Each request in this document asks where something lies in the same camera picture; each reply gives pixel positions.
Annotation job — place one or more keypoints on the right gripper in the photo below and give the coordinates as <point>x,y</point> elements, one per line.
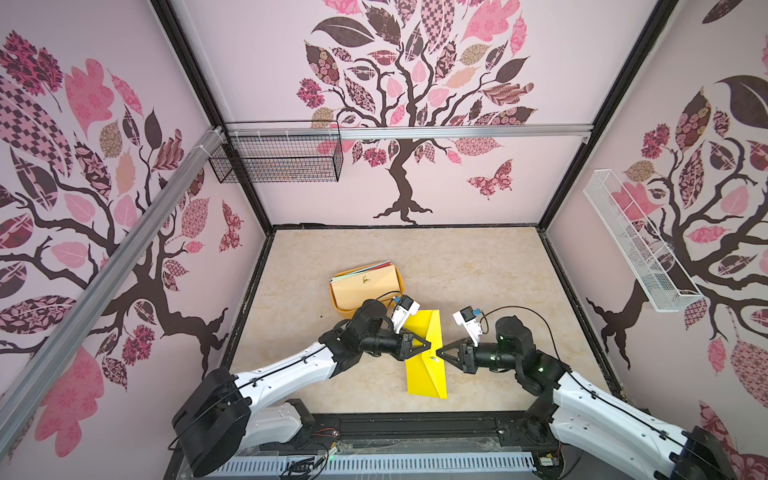
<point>467,354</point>

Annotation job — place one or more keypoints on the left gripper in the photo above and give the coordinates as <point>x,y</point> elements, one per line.
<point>404,352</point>

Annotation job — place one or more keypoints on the yellow envelope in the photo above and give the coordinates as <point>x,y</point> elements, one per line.
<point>426,372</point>

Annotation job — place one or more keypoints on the yellow plastic storage box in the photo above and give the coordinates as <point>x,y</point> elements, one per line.
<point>336,306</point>

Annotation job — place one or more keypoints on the beige envelope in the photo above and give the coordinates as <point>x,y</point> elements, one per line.
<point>360,288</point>

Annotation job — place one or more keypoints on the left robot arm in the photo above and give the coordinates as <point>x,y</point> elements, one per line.
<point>228,412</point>

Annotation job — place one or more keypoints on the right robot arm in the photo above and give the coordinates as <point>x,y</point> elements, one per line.
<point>573,411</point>

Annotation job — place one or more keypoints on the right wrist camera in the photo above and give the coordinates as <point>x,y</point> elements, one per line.
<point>470,319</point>

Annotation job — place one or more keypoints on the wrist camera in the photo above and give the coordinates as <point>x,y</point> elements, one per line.
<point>404,309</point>
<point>470,319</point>

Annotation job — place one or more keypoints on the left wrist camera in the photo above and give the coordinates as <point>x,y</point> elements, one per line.
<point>404,309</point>

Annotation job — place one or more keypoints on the white cable duct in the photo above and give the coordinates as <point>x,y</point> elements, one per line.
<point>381,464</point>

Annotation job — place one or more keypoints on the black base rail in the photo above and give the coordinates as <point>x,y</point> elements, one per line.
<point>402,433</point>

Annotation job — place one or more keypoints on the white wire shelf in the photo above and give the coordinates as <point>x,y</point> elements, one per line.
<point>650,256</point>

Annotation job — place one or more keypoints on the black wire basket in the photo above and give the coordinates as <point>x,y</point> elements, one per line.
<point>292,151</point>

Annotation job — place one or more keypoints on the aluminium rail back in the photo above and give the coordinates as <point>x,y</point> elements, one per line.
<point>408,131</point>

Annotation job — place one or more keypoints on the aluminium rail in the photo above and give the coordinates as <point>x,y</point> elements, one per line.
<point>41,372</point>
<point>408,131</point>

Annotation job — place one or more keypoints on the aluminium rail left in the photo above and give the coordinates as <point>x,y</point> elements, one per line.
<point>41,372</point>

